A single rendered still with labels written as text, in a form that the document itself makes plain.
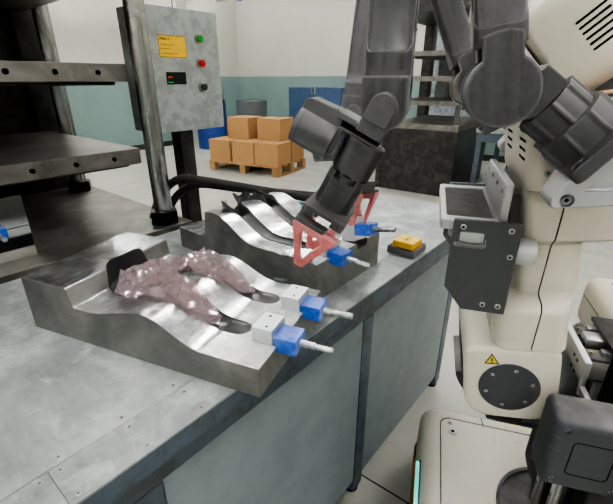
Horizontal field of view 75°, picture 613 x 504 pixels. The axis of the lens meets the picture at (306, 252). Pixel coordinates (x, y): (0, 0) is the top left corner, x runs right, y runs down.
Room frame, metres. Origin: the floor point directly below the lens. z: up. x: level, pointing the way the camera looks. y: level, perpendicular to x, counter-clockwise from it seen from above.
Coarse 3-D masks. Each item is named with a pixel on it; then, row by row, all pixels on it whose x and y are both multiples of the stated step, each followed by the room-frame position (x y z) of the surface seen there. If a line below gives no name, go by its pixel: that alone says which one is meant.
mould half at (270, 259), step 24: (216, 216) 0.97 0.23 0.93; (264, 216) 1.02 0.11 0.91; (192, 240) 1.04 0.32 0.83; (216, 240) 0.97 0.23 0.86; (240, 240) 0.91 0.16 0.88; (264, 240) 0.91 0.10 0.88; (264, 264) 0.86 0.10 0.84; (288, 264) 0.81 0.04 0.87; (312, 264) 0.77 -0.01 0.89; (312, 288) 0.76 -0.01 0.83; (336, 288) 0.82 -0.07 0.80
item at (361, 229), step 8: (360, 216) 0.93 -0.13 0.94; (360, 224) 0.88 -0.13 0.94; (368, 224) 0.87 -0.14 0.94; (376, 224) 0.89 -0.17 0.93; (344, 232) 0.90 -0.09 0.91; (352, 232) 0.89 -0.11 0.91; (360, 232) 0.88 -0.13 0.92; (368, 232) 0.87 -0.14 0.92; (376, 232) 0.89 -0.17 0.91; (344, 240) 0.90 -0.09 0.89; (352, 240) 0.88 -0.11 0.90
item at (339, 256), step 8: (336, 248) 0.81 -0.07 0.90; (344, 248) 0.81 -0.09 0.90; (328, 256) 0.80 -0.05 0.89; (336, 256) 0.78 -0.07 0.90; (344, 256) 0.78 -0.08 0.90; (352, 256) 0.80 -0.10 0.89; (336, 264) 0.78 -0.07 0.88; (344, 264) 0.78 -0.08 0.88; (360, 264) 0.76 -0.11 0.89; (368, 264) 0.75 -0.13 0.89
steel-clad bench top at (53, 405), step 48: (384, 240) 1.12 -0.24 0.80; (432, 240) 1.12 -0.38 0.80; (0, 288) 0.82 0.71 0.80; (0, 336) 0.63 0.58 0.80; (48, 336) 0.63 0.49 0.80; (0, 384) 0.50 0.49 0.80; (48, 384) 0.50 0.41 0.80; (96, 384) 0.50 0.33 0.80; (144, 384) 0.50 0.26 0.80; (192, 384) 0.50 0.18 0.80; (0, 432) 0.41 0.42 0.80; (48, 432) 0.41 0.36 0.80; (96, 432) 0.41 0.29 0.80; (144, 432) 0.41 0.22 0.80; (0, 480) 0.34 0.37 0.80; (48, 480) 0.34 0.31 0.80; (96, 480) 0.34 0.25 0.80
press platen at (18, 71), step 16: (0, 64) 1.09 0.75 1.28; (16, 64) 1.12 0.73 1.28; (32, 64) 1.15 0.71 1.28; (48, 64) 1.18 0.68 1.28; (64, 64) 1.21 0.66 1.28; (80, 64) 1.24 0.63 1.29; (96, 64) 1.27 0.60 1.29; (112, 64) 1.31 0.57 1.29; (0, 80) 1.08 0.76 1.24; (16, 80) 1.11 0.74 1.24; (32, 80) 1.14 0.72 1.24; (48, 80) 1.17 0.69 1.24; (64, 80) 1.20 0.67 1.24; (80, 80) 1.23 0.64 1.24; (96, 80) 1.27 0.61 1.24; (112, 80) 1.30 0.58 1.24
